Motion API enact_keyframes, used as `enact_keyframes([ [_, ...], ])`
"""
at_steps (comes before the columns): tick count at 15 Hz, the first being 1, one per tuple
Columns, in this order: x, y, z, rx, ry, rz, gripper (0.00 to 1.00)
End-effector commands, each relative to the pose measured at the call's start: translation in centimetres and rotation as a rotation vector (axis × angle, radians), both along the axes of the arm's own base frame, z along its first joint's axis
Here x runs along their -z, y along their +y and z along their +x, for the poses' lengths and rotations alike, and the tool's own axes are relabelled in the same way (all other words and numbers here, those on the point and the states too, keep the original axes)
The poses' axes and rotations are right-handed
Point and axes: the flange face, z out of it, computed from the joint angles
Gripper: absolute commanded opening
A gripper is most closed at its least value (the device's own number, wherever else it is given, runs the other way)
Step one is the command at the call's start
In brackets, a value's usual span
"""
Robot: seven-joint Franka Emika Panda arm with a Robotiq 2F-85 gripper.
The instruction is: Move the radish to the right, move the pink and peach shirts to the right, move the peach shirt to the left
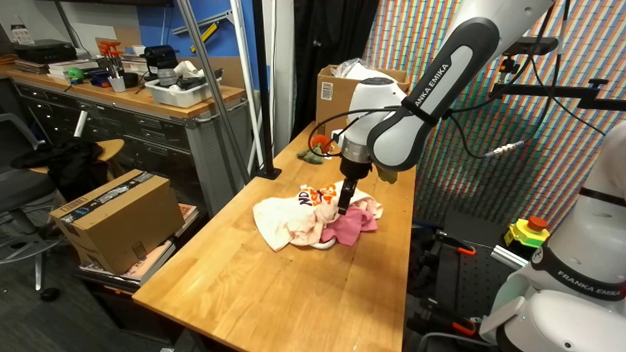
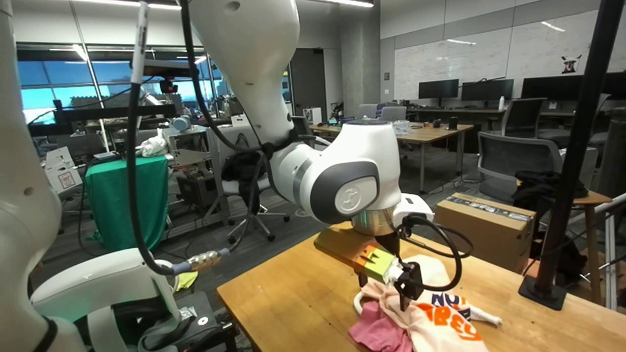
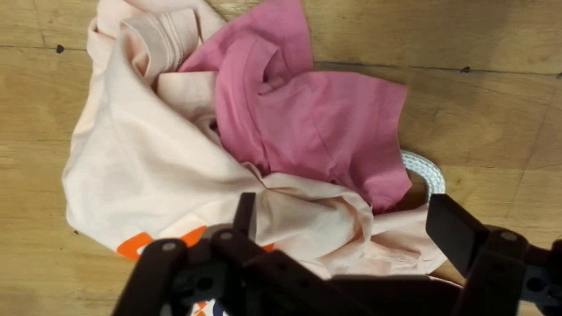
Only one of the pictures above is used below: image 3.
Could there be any pink shirt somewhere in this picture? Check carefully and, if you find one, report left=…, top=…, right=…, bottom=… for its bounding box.
left=178, top=0, right=415, bottom=215

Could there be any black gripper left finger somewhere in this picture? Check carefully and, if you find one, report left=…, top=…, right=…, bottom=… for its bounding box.
left=111, top=192, right=337, bottom=316

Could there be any white rope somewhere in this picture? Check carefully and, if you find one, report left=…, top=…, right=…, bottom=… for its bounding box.
left=399, top=148, right=448, bottom=199

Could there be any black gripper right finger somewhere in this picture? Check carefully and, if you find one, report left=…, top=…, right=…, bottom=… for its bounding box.
left=425, top=192, right=562, bottom=316

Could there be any peach shirt with orange print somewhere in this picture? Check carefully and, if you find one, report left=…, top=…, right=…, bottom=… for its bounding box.
left=60, top=0, right=450, bottom=282

